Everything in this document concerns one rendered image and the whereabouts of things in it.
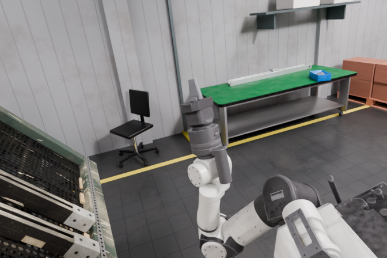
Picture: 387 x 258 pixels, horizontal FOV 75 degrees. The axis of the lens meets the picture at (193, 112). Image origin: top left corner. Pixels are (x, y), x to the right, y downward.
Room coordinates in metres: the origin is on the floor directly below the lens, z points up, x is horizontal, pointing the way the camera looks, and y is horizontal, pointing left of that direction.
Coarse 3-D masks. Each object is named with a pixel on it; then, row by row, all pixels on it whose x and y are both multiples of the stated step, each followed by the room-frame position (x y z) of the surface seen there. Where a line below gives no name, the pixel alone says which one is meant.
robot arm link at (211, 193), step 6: (228, 156) 0.64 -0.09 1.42; (216, 180) 0.64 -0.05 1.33; (204, 186) 0.64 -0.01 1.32; (210, 186) 0.64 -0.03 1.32; (216, 186) 0.64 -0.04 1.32; (222, 186) 0.62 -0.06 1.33; (228, 186) 0.62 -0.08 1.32; (204, 192) 0.61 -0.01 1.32; (210, 192) 0.61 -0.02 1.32; (216, 192) 0.61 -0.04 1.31; (222, 192) 0.61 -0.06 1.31; (204, 198) 0.60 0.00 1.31; (210, 198) 0.59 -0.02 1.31; (216, 198) 0.60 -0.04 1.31
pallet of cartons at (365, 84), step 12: (348, 60) 4.48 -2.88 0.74; (360, 60) 4.37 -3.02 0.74; (372, 60) 4.28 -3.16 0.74; (384, 60) 4.18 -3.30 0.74; (360, 72) 4.26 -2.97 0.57; (372, 72) 4.07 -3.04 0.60; (384, 72) 3.91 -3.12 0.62; (360, 84) 4.23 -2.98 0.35; (372, 84) 4.07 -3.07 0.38; (384, 84) 3.89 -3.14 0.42; (360, 96) 4.21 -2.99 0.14; (372, 96) 4.04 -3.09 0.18; (384, 96) 3.86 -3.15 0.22; (384, 108) 3.83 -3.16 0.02
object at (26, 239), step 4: (24, 236) 0.72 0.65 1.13; (28, 236) 0.72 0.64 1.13; (24, 240) 0.71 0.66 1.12; (28, 240) 0.72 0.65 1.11; (32, 240) 0.72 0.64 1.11; (36, 240) 0.72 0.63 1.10; (40, 240) 0.73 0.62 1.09; (32, 244) 0.72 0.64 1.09; (36, 244) 0.72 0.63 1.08; (40, 244) 0.73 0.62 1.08
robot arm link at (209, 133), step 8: (184, 104) 0.63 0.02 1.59; (192, 104) 0.62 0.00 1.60; (200, 104) 0.63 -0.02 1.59; (208, 104) 0.67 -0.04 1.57; (184, 112) 0.62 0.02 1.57; (192, 112) 0.63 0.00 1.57; (200, 112) 0.62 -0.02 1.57; (208, 112) 0.66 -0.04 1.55; (192, 120) 0.63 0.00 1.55; (200, 120) 0.62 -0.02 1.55; (208, 120) 0.64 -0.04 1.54; (192, 128) 0.64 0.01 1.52; (200, 128) 0.62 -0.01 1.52; (208, 128) 0.62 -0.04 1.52; (216, 128) 0.63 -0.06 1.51; (192, 136) 0.62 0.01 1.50; (200, 136) 0.61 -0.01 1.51; (208, 136) 0.61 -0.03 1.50; (216, 136) 0.62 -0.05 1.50; (192, 144) 0.62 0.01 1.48; (200, 144) 0.60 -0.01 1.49; (208, 144) 0.60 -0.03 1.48
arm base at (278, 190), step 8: (272, 176) 0.58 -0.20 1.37; (280, 176) 0.56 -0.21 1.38; (264, 184) 0.58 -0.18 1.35; (272, 184) 0.56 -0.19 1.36; (280, 184) 0.55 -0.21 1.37; (288, 184) 0.53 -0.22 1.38; (264, 192) 0.57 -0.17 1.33; (272, 192) 0.55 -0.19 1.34; (280, 192) 0.53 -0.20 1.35; (288, 192) 0.52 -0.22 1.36; (296, 192) 0.52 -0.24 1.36; (264, 200) 0.55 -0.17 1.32; (272, 200) 0.54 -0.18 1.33; (280, 200) 0.52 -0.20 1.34; (288, 200) 0.51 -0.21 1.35; (320, 200) 0.56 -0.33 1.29; (272, 208) 0.52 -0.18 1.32; (280, 208) 0.51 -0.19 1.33; (272, 216) 0.51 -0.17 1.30; (280, 216) 0.50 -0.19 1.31; (280, 224) 0.51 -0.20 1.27
